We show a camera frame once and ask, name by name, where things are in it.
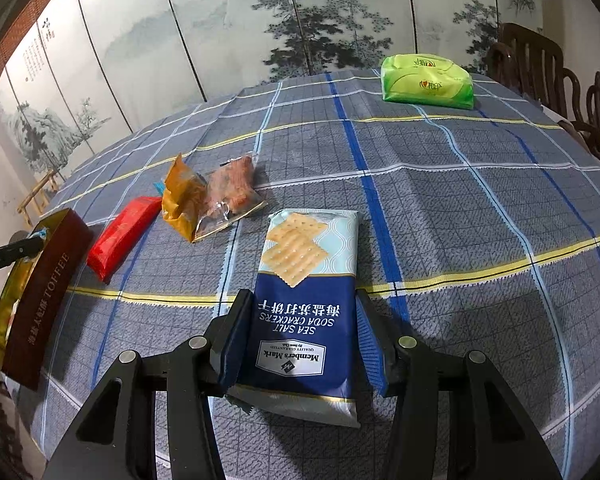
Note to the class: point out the green tissue pack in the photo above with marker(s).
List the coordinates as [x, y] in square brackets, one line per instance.
[425, 82]

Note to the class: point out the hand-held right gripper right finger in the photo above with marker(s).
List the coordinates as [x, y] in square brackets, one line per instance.
[375, 345]

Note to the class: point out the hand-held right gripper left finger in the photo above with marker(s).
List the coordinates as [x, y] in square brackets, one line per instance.
[232, 345]

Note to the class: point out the brown and gold tin box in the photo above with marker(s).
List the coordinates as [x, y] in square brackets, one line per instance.
[40, 300]

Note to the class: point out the small teal candy packet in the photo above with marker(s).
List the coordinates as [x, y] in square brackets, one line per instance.
[158, 190]

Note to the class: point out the red snack packet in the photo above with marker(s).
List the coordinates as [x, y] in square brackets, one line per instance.
[120, 235]

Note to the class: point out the painted folding screen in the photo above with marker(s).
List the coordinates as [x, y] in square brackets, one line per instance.
[180, 35]

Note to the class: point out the bamboo chair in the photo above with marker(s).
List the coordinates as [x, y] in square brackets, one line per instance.
[40, 195]

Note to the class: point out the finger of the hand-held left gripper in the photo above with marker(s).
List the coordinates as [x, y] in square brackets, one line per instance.
[10, 255]

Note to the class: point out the small blue candy packet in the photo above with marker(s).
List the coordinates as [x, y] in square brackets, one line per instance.
[41, 234]

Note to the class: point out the blue cracker packet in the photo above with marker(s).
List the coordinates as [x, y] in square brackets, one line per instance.
[300, 310]

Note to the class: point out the blue plaid tablecloth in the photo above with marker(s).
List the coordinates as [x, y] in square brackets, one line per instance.
[455, 210]

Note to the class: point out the clear packet of reddish snack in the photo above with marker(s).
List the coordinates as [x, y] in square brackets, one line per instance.
[232, 190]

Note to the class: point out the orange snack packet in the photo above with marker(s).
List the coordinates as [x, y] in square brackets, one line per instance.
[180, 195]

